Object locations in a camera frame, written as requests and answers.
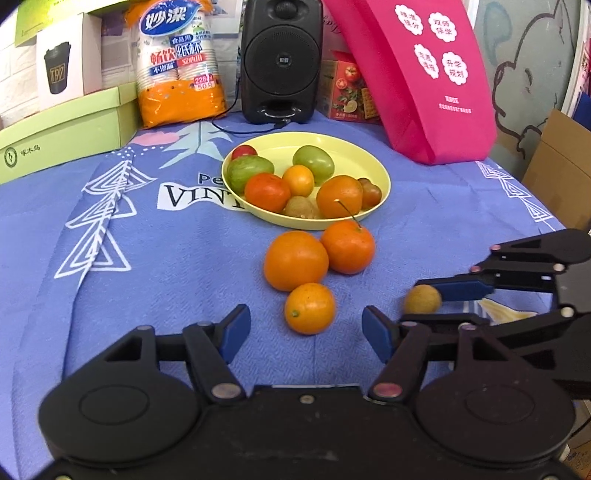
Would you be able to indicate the blue patterned tablecloth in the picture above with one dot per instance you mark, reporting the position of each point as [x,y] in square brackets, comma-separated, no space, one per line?
[184,277]

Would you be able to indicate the small yellow orange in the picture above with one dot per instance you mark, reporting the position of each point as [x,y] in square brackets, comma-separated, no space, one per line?
[309,308]
[298,180]

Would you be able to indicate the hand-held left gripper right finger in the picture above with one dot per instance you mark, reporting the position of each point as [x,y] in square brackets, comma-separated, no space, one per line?
[376,333]

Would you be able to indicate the cardboard box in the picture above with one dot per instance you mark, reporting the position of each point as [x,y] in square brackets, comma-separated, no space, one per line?
[558,161]

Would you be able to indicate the red cherry tomato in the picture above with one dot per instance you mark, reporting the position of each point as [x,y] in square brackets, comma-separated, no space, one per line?
[244,151]

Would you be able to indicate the large green gift box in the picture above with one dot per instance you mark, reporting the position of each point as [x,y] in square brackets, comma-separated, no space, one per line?
[27,23]

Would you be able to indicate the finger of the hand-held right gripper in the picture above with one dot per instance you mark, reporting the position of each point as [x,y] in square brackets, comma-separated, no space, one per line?
[461,289]
[443,318]

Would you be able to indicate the brown cherry tomato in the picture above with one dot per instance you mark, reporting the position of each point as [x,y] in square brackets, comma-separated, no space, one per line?
[371,194]

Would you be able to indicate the black speaker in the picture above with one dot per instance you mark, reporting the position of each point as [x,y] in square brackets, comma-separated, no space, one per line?
[281,60]

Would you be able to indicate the red-orange tomato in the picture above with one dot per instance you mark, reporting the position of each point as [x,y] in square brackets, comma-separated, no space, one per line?
[267,191]

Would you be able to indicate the orange paper cup pack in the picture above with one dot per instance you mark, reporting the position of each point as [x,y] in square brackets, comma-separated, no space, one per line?
[180,106]

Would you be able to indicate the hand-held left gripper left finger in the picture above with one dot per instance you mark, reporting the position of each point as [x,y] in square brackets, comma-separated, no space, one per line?
[235,330]

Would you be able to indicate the red snack box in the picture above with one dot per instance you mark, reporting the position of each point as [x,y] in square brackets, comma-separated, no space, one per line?
[346,92]

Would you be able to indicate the white cup box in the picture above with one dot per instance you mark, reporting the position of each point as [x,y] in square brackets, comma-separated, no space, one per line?
[69,41]

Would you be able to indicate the striped green tomato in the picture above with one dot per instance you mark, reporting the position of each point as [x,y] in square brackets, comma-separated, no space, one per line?
[247,173]

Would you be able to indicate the large orange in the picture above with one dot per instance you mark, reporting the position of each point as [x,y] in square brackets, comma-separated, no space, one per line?
[295,261]

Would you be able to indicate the yellow plastic plate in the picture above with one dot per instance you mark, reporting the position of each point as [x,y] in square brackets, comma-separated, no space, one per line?
[277,145]

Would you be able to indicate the plain green tomato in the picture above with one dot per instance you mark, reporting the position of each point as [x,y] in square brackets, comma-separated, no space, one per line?
[314,160]

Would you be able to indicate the light green lidded box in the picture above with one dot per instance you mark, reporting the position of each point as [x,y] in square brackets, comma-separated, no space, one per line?
[60,134]

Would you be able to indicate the pink tote bag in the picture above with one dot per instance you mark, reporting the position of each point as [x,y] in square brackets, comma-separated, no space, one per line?
[415,115]

